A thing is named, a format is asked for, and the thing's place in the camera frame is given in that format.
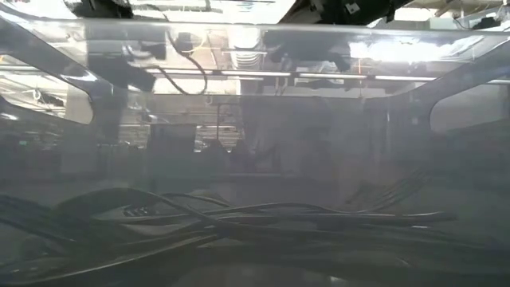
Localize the black camera cable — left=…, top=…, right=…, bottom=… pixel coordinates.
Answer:
left=126, top=30, right=209, bottom=96

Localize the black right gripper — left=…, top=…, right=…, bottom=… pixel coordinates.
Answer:
left=262, top=0, right=371, bottom=73

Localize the fluorescent ceiling light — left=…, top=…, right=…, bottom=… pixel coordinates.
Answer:
left=298, top=73, right=367, bottom=80
left=221, top=70, right=292, bottom=77
left=374, top=74, right=437, bottom=82
left=147, top=68, right=214, bottom=76

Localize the clear plastic bin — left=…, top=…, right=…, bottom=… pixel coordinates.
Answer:
left=0, top=0, right=510, bottom=287

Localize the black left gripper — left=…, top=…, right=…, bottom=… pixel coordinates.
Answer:
left=88, top=53, right=156, bottom=92

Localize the ribbed ventilation duct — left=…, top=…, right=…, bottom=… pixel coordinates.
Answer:
left=229, top=49, right=264, bottom=71

